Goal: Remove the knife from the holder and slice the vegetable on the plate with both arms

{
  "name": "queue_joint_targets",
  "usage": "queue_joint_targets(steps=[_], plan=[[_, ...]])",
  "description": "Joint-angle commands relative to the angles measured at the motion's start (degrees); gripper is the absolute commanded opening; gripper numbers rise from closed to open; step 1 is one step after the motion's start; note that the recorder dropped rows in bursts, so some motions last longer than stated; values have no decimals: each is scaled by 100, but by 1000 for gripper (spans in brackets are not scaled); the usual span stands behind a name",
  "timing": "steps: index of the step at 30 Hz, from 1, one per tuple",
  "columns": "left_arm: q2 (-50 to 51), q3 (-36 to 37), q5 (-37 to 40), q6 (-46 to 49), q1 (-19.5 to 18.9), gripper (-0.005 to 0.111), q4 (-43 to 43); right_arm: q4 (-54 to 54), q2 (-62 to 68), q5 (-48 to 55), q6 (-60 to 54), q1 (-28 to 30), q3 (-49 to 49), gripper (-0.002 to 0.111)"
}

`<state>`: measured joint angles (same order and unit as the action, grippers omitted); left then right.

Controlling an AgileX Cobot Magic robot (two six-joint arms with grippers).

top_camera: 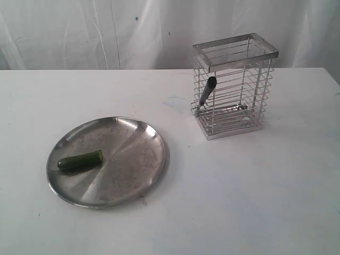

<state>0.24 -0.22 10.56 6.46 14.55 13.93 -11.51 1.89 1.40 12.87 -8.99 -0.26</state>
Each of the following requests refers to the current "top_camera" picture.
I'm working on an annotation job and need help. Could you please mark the black handled serrated knife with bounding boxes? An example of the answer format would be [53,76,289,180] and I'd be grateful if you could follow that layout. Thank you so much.
[194,76,248,115]

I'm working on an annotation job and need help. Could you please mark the wire metal utensil holder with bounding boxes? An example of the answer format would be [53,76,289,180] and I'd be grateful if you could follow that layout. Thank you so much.
[191,33,279,140]

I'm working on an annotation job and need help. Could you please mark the green cucumber piece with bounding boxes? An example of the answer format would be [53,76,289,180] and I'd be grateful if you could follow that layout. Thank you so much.
[57,150,103,170]

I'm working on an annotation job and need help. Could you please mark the round stainless steel plate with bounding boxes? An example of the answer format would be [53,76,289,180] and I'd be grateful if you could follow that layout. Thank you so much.
[46,116,167,208]

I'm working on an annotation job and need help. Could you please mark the white backdrop curtain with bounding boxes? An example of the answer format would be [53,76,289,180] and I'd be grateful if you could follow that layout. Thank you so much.
[1,1,339,70]

